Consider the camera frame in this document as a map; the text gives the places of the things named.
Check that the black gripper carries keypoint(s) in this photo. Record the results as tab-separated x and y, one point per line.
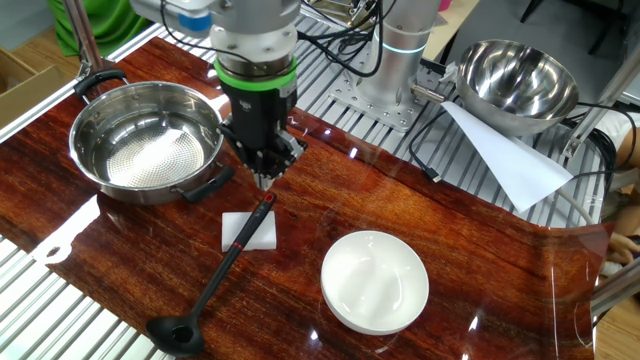
257	117

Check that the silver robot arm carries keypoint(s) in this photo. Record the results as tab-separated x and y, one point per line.
395	60

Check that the white ceramic bowl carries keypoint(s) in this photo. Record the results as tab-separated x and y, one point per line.
375	282

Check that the steel mixing bowl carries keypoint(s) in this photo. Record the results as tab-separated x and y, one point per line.
515	85

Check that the white sponge block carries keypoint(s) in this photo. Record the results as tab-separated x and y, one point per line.
262	235

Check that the silver metal clamp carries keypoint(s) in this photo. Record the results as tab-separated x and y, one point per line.
362	10

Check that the green cloth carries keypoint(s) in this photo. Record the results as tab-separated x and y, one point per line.
105	25

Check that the wood pattern table mat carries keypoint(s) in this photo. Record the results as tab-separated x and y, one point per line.
450	250

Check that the beige wooden board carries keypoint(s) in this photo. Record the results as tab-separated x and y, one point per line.
452	30

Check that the pink plastic object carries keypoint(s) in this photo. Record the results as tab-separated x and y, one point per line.
445	4

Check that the brown cardboard box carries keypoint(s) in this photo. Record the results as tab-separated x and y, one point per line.
25	90

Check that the white paper sheet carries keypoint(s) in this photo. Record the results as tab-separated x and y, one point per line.
515	165

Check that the white t-shirt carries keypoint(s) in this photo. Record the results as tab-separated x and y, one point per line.
617	125

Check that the person bare limb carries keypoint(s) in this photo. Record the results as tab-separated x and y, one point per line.
629	147
625	235

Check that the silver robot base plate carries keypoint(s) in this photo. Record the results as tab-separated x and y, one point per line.
395	117

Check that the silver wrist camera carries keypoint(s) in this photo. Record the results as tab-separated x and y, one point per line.
175	15

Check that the aluminium frame post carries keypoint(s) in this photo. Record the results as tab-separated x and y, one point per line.
617	290
82	30
600	100

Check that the black chair frame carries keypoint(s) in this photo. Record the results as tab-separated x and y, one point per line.
602	40

